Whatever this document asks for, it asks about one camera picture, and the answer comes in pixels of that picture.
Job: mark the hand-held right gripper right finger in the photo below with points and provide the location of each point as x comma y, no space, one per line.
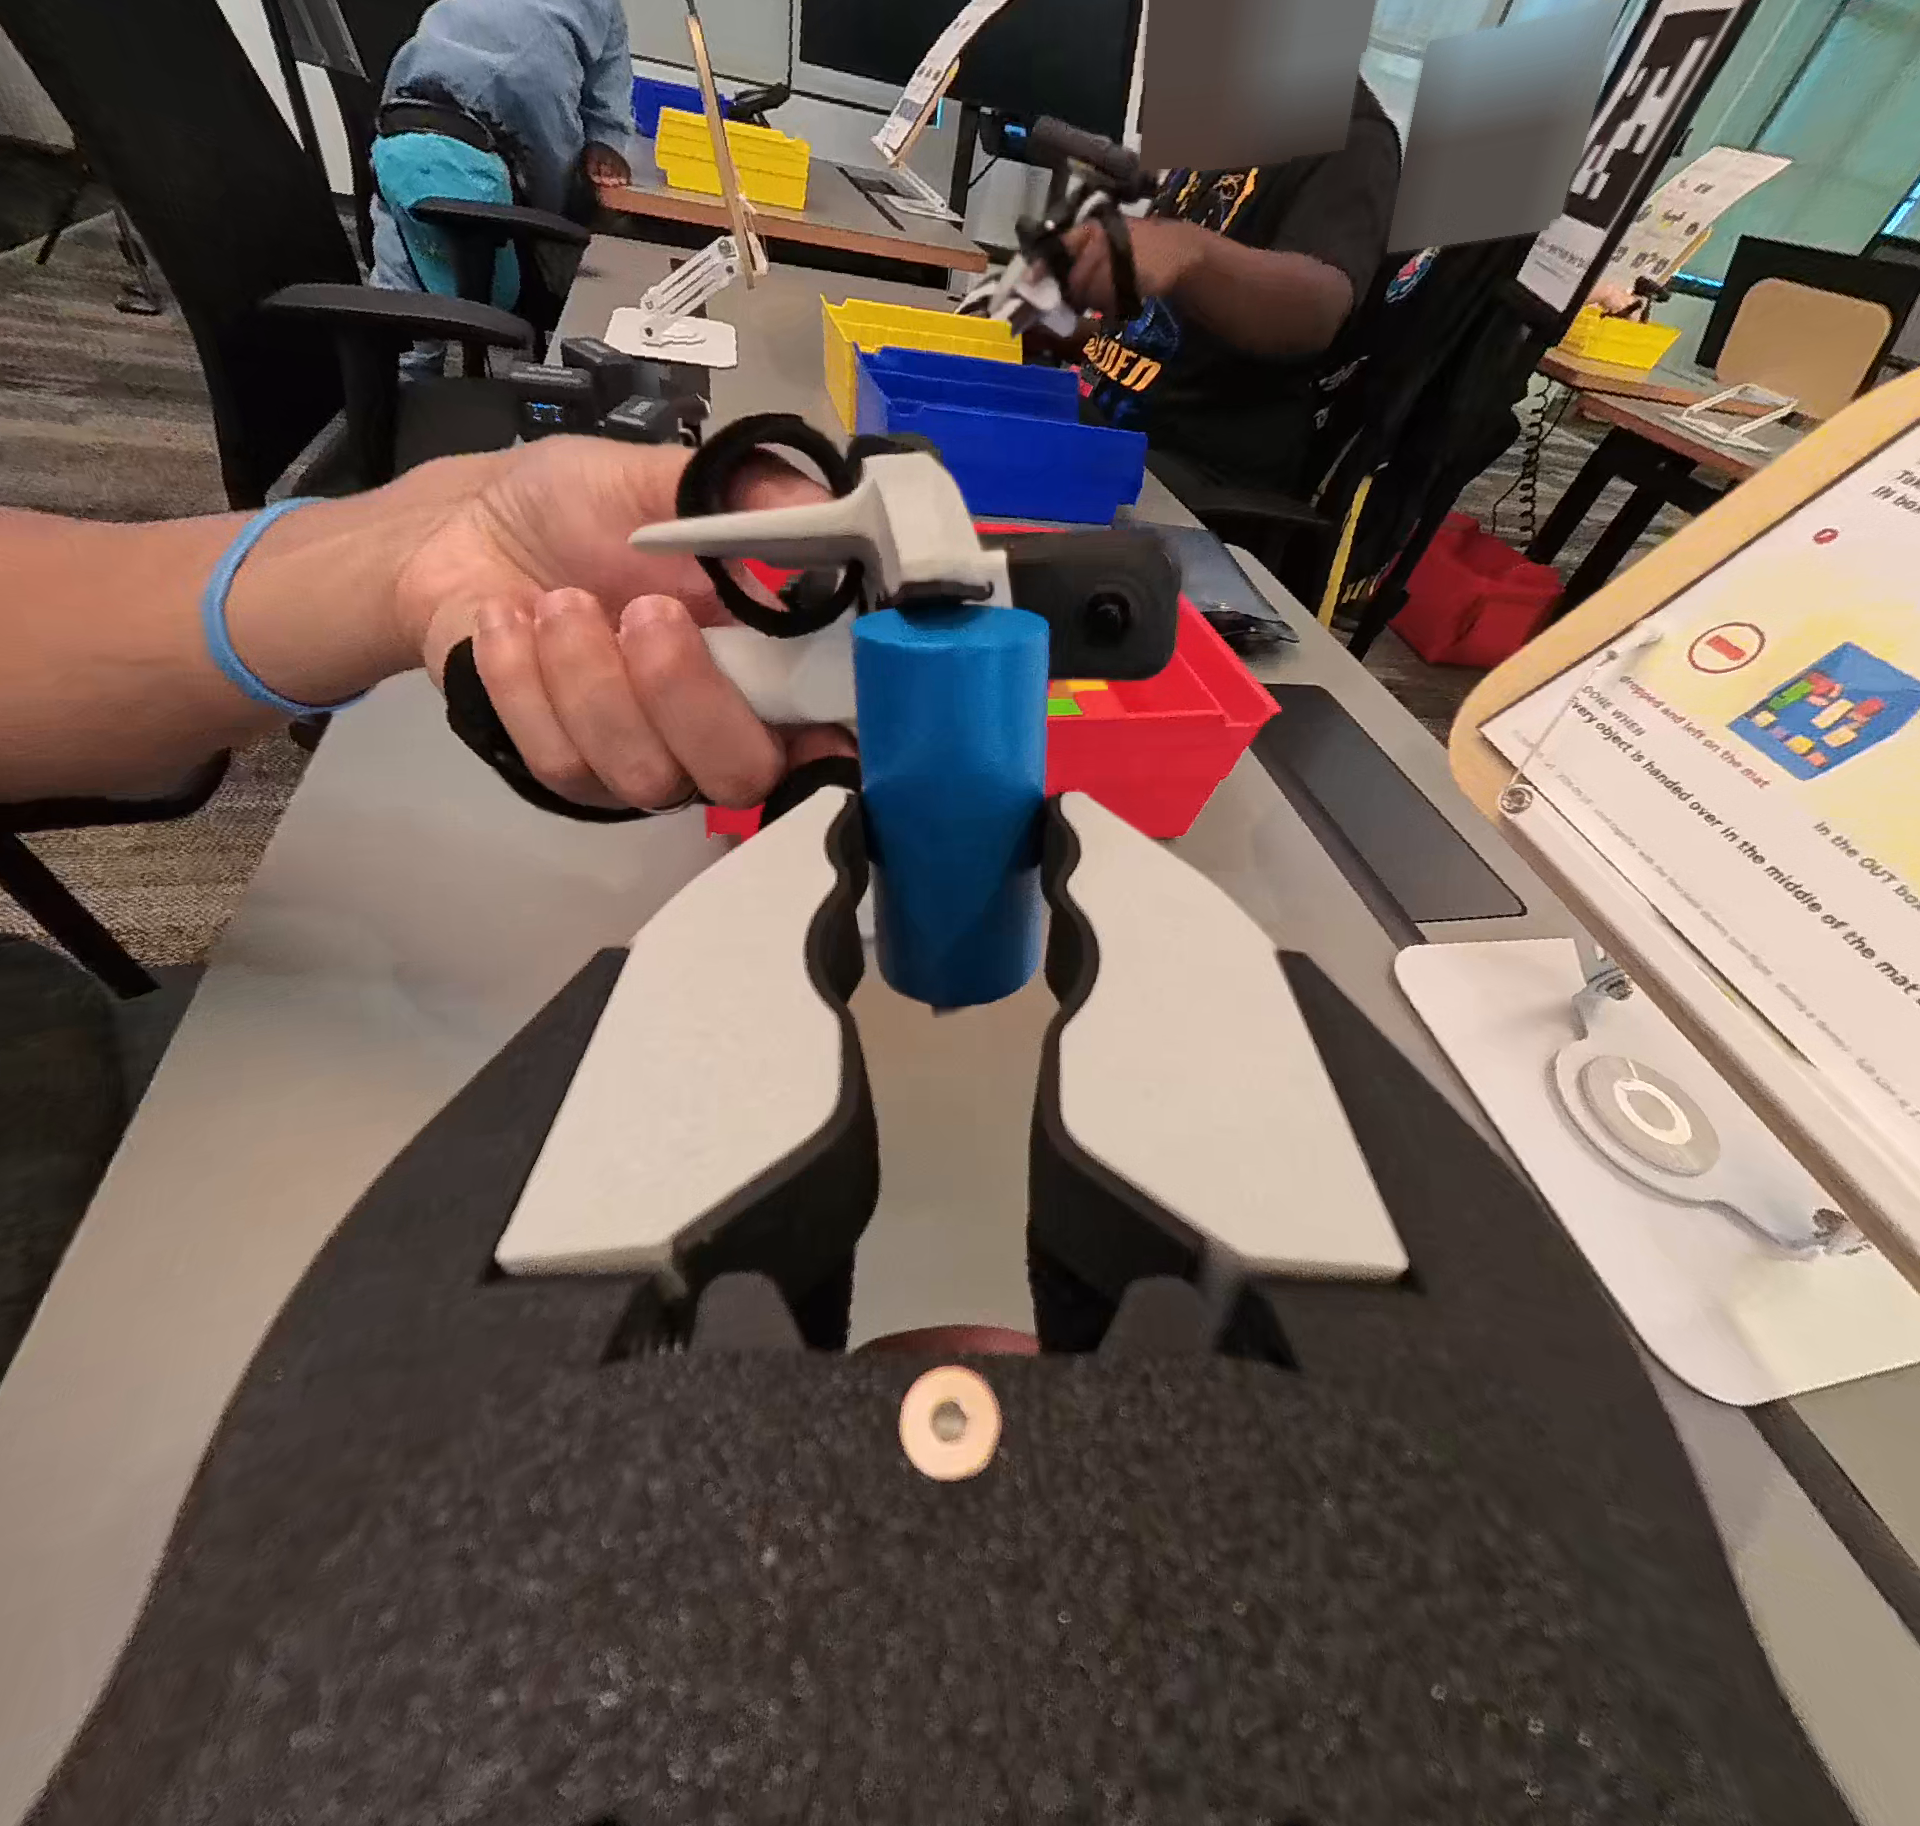
1231,1076

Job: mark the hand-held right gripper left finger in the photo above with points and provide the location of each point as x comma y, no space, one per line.
677,1076

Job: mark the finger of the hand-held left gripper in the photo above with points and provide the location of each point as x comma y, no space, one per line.
931,531
787,681

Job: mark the red plastic bin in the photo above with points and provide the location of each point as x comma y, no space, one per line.
1157,731

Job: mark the blue wooden cylinder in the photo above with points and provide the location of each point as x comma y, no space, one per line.
952,806

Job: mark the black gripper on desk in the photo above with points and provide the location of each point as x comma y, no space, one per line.
602,387

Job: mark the person's left hand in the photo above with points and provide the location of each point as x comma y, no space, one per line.
557,626

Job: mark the blue plastic bin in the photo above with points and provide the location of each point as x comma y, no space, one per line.
677,105
1006,442

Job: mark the yellow plastic bin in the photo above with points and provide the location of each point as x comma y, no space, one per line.
902,327
737,161

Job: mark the white stand with wooden stick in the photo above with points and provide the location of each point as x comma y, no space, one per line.
691,296

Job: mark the red bag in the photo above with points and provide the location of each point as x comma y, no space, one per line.
1477,591

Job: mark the black monitor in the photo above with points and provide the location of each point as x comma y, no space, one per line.
991,11

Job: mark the blue wristband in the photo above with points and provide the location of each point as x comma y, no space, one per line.
257,612

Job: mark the clipboard with instruction sheet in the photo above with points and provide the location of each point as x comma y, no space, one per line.
1741,776

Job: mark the small yellow box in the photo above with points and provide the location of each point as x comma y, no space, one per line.
1621,346

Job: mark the tan chair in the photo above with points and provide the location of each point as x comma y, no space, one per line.
1801,353

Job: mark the printed marker board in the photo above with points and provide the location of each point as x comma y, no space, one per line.
1667,86

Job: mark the black office chair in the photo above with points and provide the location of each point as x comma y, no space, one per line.
181,176

